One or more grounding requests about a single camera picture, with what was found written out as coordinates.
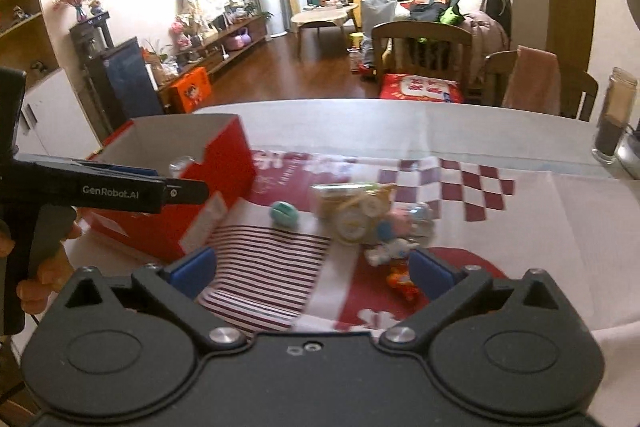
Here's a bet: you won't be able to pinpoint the orange red keychain figurine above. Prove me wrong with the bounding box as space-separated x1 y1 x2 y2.
386 263 421 303

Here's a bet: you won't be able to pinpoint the pink pig chef figurine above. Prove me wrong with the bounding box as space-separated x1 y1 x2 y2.
375 202 435 243

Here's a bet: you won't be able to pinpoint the white rabbit keychain figurine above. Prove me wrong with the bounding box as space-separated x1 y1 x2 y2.
364 239 419 267

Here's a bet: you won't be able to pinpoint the yellow correction tape dispenser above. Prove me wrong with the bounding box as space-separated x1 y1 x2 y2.
331 183 397 245

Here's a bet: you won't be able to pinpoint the clear jar silver lid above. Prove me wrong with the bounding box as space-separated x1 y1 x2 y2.
168 155 195 179

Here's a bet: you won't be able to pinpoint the person left hand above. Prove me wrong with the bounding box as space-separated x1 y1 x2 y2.
16 222 82 314

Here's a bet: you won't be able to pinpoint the white cabinet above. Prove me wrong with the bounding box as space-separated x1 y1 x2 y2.
16 69 101 159

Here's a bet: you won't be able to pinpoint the black television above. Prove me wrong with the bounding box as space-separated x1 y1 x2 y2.
87 38 164 131

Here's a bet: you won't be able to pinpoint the red cardboard box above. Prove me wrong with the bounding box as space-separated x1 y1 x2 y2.
77 112 258 264

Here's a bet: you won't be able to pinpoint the red white table mat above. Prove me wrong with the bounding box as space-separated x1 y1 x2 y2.
194 148 640 427

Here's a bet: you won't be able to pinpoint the orange gift box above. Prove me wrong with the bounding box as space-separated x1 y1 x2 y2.
168 67 212 114

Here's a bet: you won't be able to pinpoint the wooden bookshelf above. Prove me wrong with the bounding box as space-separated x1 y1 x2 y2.
0 0 58 88

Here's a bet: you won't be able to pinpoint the wooden tv console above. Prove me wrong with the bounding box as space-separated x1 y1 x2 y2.
157 16 268 112

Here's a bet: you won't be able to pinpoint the pink toy kettle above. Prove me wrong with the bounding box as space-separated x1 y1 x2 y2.
224 27 252 51

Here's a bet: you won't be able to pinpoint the red printed seat cushion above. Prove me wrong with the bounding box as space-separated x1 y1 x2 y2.
380 74 464 104

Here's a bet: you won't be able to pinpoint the pink towel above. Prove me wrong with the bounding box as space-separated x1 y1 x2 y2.
502 46 561 116

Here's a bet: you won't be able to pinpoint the wooden chair with cushion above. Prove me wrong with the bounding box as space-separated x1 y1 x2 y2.
371 20 472 96

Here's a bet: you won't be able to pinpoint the wooden chair with towel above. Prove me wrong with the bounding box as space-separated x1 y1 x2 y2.
483 51 599 121

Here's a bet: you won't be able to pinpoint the glass jar dark contents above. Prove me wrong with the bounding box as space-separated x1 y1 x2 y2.
591 67 638 165

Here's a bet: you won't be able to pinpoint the yellow stool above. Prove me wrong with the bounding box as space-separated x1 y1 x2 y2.
349 31 363 49

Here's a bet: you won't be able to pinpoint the sofa with clothes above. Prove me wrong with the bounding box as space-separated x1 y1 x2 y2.
394 0 511 82

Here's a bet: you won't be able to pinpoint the white coffee table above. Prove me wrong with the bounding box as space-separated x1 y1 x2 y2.
291 3 358 58

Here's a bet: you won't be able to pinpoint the grey plastic bag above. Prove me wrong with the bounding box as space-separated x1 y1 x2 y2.
358 0 399 68

